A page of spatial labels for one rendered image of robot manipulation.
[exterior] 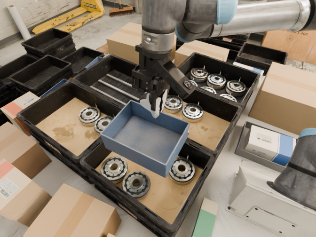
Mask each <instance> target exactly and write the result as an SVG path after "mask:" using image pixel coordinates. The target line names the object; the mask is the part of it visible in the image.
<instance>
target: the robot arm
mask: <svg viewBox="0 0 316 237"><path fill-rule="evenodd" d="M285 29H286V30H287V31H289V32H304V31H316V0H284V1H273V2H263V3H252V4H242V5H238V0H142V42H141V43H140V45H136V46H135V51H137V52H139V65H137V66H136V67H135V68H134V69H133V70H132V88H134V89H137V90H138V91H140V92H142V93H145V92H148V94H147V98H146V99H143V100H140V104H141V106H142V107H144V108H146V109H147V110H149V111H150V112H151V113H152V116H153V117H154V118H157V117H158V116H159V111H161V112H162V110H163V107H164V105H165V102H166V99H167V96H168V93H169V89H170V87H171V88H172V89H173V90H174V91H175V92H176V93H177V94H178V95H179V96H180V97H181V98H182V99H186V98H187V97H188V96H189V95H190V94H191V93H192V92H193V91H194V90H195V88H196V87H195V86H194V85H193V84H192V83H191V81H190V80H189V79H188V78H187V77H186V76H185V75H184V74H183V73H182V72H181V71H180V70H179V69H178V68H177V67H176V65H175V64H174V63H173V62H172V61H171V60H170V59H169V57H170V56H171V53H172V48H173V45H174V34H175V35H176V37H177V38H178V39H179V40H180V41H182V42H184V43H189V42H192V41H195V40H196V39H200V38H209V37H219V36H228V35H237V34H246V33H255V32H267V31H276V30H285ZM138 68H139V69H138ZM136 69H137V70H136ZM134 79H135V84H134ZM273 186H274V187H275V188H277V189H278V190H280V191H281V192H283V193H285V194H286V195H289V196H290V197H292V198H294V199H296V200H298V201H300V202H302V203H305V204H307V205H310V206H312V207H315V208H316V128H306V129H304V130H303V131H302V132H301V134H300V136H299V137H298V139H297V143H296V145H295V147H294V150H293V152H292V155H291V157H290V160H289V162H288V165H287V167H286V169H285V170H284V171H283V172H282V173H281V174H280V175H279V176H278V177H277V178H276V179H275V180H274V182H273Z"/></svg>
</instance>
